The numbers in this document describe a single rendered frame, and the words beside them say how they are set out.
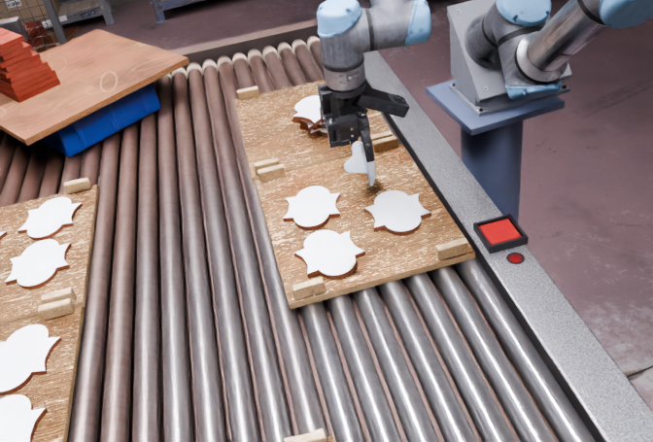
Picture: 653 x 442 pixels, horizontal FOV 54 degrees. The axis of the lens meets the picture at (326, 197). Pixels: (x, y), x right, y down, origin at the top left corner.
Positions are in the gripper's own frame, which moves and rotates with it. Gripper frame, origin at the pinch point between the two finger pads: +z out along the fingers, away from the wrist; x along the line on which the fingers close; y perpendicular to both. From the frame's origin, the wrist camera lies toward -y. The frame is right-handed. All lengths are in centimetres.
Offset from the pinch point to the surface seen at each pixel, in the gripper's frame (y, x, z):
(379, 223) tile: 1.2, 13.6, 4.4
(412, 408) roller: 8, 53, 4
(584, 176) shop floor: -117, -89, 108
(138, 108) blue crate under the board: 49, -60, 10
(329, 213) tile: 9.6, 6.5, 5.1
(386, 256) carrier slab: 2.5, 22.0, 4.8
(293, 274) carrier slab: 19.8, 20.3, 5.1
